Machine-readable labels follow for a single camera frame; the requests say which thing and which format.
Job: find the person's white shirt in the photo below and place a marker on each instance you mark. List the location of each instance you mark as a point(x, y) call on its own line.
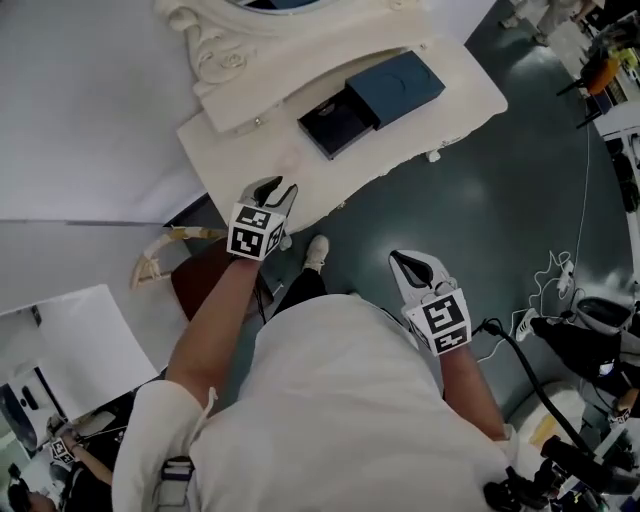
point(325, 410)

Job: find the person's right forearm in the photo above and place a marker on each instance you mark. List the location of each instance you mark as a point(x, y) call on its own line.
point(472, 395)

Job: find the person's white shoe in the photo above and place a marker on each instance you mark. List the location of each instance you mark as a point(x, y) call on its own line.
point(316, 250)

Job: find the black camera rig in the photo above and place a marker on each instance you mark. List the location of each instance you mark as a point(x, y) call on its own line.
point(565, 472)

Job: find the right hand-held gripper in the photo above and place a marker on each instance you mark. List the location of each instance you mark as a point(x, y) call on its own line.
point(442, 320)

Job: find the person's black trouser leg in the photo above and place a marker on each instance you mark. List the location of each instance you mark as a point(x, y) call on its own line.
point(302, 290)

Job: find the white power strip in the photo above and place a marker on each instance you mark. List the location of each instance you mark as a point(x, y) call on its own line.
point(565, 280)

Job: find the white ornate dressing table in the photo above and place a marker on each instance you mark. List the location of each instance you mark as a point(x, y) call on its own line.
point(400, 135)

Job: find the orange chair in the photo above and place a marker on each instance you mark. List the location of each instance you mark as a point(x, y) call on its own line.
point(600, 75)

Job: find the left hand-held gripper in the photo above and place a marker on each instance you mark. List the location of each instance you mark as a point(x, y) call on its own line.
point(247, 235)

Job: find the white flat board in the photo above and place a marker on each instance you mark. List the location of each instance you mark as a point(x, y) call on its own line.
point(90, 345)

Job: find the white padded bag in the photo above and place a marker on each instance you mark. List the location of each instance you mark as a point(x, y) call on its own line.
point(545, 410)

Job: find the dark blue drawer box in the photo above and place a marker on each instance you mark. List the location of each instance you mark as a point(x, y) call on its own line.
point(372, 100)

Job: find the brown cream ornate chair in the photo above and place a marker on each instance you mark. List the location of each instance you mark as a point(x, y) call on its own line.
point(200, 280)

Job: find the person's left forearm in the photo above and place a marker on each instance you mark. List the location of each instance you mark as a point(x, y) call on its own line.
point(210, 320)

